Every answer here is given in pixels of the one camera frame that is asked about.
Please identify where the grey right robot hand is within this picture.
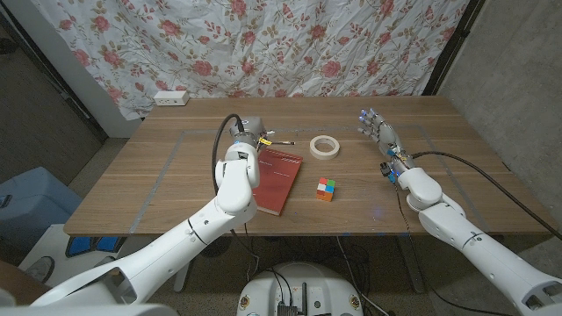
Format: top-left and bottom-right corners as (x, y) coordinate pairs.
(357, 108), (416, 176)

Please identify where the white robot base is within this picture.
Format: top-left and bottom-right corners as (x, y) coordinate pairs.
(236, 262), (364, 316)

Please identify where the blue plastic bin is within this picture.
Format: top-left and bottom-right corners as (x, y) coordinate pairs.
(0, 166), (84, 251)

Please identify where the white table leg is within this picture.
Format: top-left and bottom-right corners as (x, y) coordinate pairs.
(174, 258), (194, 293)

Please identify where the black backdrop stand pole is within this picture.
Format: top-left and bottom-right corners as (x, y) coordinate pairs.
(423, 0), (486, 96)

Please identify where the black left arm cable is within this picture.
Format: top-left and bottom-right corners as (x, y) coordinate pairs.
(212, 112), (261, 282)

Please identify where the floral backdrop cloth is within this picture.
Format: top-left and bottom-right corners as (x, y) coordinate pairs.
(30, 0), (471, 122)

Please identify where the red hardcover notebook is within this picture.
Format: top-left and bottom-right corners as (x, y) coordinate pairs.
(252, 147), (304, 217)

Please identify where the multicoloured Rubik's cube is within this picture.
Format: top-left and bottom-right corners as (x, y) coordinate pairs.
(315, 176), (336, 203)

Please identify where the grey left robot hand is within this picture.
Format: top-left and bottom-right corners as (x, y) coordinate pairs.
(227, 116), (276, 153)

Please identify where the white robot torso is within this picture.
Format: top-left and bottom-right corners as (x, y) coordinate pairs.
(0, 303), (179, 316)

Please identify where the black round floor object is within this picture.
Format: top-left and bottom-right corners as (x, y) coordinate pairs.
(201, 236), (233, 259)

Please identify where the grey table leg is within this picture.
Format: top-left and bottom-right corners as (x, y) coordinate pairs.
(397, 234), (426, 294)

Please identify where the person's bare leg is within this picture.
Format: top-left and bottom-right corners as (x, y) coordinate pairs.
(0, 261), (49, 305)

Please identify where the grey sneaker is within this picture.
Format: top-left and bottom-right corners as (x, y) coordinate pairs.
(24, 256), (56, 284)

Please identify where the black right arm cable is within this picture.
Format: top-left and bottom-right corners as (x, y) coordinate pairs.
(410, 150), (562, 241)

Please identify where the white power strip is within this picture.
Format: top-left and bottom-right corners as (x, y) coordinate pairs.
(153, 90), (191, 107)

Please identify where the blue black foot pedal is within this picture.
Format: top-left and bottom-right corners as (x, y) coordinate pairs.
(65, 236), (122, 258)

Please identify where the white floor board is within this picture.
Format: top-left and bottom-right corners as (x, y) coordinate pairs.
(19, 223), (133, 286)

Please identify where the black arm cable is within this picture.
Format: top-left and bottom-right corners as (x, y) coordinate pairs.
(410, 150), (562, 241)
(212, 112), (261, 282)

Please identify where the beige masking tape roll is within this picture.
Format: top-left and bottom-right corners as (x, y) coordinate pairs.
(309, 134), (342, 161)

